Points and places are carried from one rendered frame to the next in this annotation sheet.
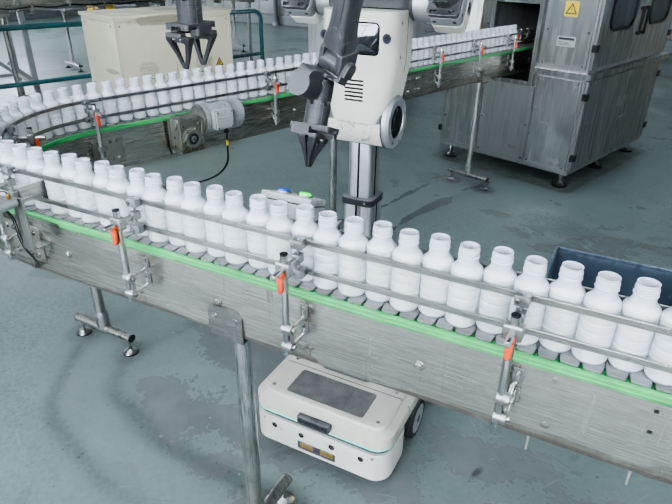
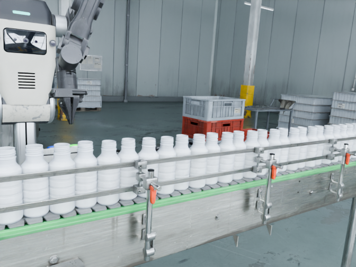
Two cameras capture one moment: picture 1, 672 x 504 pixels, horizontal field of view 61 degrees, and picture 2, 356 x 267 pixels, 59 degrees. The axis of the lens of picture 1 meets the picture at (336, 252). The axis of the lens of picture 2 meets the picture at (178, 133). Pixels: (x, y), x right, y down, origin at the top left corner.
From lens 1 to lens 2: 0.98 m
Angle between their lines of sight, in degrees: 60
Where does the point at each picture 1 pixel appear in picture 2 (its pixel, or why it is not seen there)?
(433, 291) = (216, 166)
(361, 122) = (35, 104)
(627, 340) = (284, 156)
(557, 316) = (265, 155)
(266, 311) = (110, 239)
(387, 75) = (52, 69)
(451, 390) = (232, 222)
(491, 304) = (241, 161)
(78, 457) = not seen: outside the picture
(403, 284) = (204, 168)
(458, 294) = (230, 161)
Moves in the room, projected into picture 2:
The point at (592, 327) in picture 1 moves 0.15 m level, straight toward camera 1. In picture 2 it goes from (277, 154) to (313, 165)
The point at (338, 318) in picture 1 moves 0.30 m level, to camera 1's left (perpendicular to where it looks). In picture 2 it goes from (170, 211) to (95, 262)
